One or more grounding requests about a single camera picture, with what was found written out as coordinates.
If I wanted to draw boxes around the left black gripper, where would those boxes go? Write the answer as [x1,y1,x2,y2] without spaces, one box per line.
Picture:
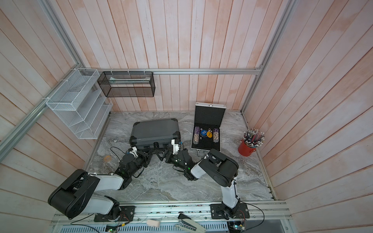
[129,148,154,177]

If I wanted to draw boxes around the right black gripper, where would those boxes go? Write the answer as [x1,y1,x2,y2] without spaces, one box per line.
[156,151,188,173]

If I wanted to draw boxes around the dark grey poker case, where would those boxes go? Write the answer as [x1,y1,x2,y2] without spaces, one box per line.
[129,118,181,152]

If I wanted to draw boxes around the silver aluminium poker case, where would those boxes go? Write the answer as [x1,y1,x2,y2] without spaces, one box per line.
[191,103,226,151]

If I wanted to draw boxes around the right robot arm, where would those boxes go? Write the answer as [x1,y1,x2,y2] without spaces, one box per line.
[158,149,240,220]

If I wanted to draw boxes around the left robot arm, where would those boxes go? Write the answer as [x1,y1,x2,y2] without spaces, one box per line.
[48,148,153,221]

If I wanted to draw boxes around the purple tan chip stack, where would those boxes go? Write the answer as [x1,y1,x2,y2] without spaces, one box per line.
[192,126,200,145]

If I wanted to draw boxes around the pink eraser block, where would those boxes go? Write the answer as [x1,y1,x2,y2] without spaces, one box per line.
[146,219,160,228]

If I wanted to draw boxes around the black grey stapler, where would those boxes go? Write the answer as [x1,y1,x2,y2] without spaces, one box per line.
[175,213,207,233]

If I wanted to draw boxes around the red pencil bucket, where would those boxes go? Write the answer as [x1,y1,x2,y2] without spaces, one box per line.
[238,141,256,157]

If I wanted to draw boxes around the bundle of pencils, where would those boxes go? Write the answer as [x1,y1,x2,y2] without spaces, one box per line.
[243,128,265,149]

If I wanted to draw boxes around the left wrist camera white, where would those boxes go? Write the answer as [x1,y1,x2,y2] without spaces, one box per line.
[128,147,138,159]

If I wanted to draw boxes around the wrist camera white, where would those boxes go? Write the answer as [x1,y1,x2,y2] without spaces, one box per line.
[128,147,138,159]
[171,139,180,155]

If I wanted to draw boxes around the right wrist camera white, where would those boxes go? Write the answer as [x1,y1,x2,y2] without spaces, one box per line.
[171,139,180,155]

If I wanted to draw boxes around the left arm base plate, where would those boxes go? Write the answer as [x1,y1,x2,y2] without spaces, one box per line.
[94,205,136,222]

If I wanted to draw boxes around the black mesh wall basket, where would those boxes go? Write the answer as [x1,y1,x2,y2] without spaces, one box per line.
[98,71,155,98]

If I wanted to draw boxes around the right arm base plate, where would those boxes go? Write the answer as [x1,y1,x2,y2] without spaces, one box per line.
[210,203,250,220]

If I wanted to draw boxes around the white mesh wall shelf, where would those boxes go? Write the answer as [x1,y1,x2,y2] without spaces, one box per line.
[46,69,113,140]

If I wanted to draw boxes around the horizontal aluminium wall rail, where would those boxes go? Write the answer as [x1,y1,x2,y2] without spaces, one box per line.
[98,68,261,75]

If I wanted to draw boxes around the aluminium front rail frame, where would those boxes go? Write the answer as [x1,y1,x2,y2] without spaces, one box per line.
[50,201,292,226]

